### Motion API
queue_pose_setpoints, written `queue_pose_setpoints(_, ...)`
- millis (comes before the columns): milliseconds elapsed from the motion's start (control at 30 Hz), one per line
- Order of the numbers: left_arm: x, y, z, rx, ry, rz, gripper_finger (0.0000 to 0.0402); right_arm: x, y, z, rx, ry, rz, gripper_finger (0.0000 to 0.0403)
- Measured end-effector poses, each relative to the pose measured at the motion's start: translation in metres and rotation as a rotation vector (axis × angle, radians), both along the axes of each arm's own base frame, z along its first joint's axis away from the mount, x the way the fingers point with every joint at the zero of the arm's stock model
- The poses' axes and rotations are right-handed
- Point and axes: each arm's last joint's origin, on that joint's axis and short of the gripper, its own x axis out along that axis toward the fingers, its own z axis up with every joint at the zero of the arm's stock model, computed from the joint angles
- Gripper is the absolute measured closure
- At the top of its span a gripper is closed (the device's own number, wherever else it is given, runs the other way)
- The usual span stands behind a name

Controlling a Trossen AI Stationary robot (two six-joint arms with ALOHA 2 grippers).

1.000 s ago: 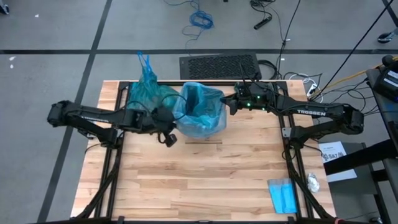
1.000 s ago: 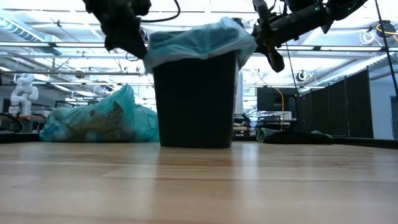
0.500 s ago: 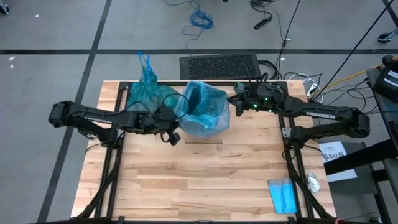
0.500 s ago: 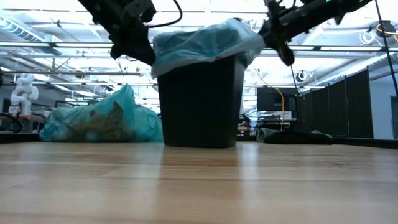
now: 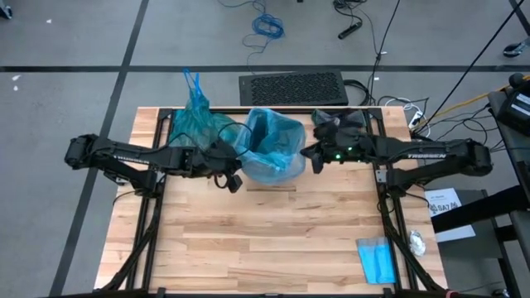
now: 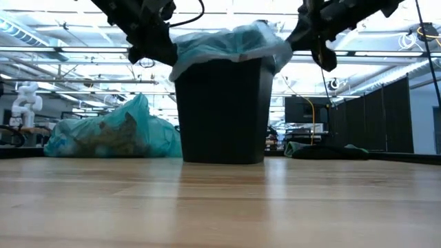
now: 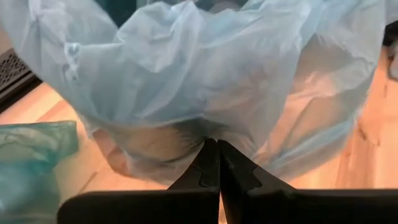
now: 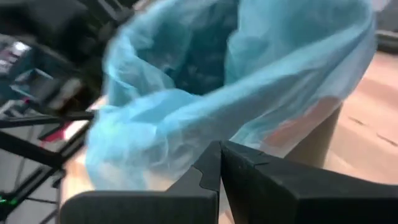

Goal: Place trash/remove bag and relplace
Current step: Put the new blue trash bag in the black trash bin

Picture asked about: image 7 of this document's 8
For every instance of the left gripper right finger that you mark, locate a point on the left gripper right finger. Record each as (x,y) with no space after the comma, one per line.
(264,208)

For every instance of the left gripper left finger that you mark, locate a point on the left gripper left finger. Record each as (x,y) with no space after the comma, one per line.
(186,208)

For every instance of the light blue trash bag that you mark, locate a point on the light blue trash bag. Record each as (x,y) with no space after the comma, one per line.
(186,77)

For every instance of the teal trash bag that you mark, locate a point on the teal trash bag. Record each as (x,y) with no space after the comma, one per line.
(31,161)

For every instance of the black perforated computer case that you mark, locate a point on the black perforated computer case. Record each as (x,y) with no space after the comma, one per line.
(12,71)

